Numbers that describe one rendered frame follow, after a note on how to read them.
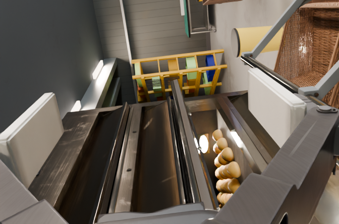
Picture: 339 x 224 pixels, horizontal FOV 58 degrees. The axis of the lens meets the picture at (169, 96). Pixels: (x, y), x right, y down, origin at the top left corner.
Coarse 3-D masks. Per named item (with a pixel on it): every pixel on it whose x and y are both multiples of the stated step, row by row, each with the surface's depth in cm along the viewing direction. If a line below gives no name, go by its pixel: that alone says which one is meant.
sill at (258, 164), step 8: (216, 104) 184; (224, 104) 173; (224, 112) 162; (224, 120) 164; (232, 120) 151; (232, 128) 146; (240, 128) 142; (240, 136) 134; (248, 136) 133; (240, 144) 133; (248, 144) 126; (248, 152) 121; (256, 152) 119; (248, 160) 122; (256, 160) 114; (264, 160) 113; (256, 168) 112; (264, 168) 109
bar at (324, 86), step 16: (304, 0) 109; (288, 16) 110; (272, 32) 112; (256, 48) 114; (256, 64) 100; (336, 64) 68; (288, 80) 79; (320, 80) 70; (336, 80) 68; (320, 96) 69
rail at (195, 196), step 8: (176, 96) 151; (176, 104) 140; (176, 112) 132; (184, 136) 108; (184, 144) 102; (184, 152) 97; (192, 168) 88; (192, 176) 84; (192, 184) 80; (192, 192) 77; (200, 200) 74
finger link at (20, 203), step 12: (0, 168) 12; (0, 180) 11; (12, 180) 11; (0, 192) 10; (12, 192) 10; (24, 192) 10; (0, 204) 10; (12, 204) 10; (24, 204) 10; (36, 204) 9; (48, 204) 9; (0, 216) 9; (12, 216) 8; (24, 216) 8; (36, 216) 8; (48, 216) 8; (60, 216) 8
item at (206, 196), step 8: (176, 80) 178; (176, 88) 163; (184, 104) 138; (184, 112) 129; (184, 120) 121; (184, 128) 114; (192, 128) 142; (192, 136) 106; (192, 144) 101; (192, 152) 96; (192, 160) 91; (200, 160) 92; (200, 168) 86; (200, 176) 83; (200, 184) 79; (208, 184) 95; (200, 192) 76; (208, 192) 75; (208, 200) 73; (208, 208) 70
